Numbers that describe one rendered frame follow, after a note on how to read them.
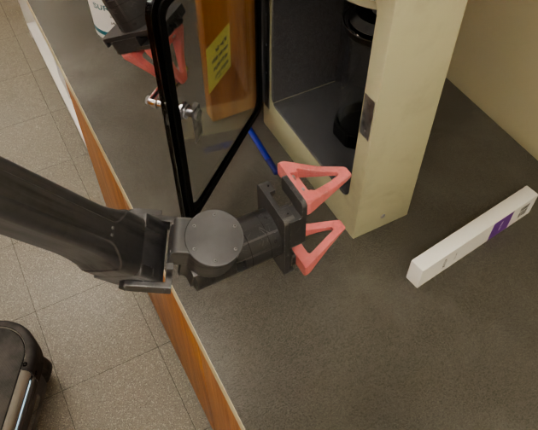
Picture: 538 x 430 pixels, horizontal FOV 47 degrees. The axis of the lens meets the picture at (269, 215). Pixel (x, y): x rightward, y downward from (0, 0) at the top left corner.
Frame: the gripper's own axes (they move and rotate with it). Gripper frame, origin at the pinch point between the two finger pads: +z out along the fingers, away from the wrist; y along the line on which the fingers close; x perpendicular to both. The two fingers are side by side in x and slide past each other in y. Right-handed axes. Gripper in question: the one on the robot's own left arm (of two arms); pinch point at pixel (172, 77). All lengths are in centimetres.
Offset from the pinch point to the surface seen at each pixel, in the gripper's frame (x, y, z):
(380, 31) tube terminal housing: -2.4, -31.0, -0.1
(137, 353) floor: -4, 79, 95
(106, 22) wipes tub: -33, 42, 3
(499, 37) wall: -47, -33, 30
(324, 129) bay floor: -16.8, -8.9, 24.6
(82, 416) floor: 20, 84, 93
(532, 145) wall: -37, -37, 48
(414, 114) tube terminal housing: -6.7, -30.0, 15.7
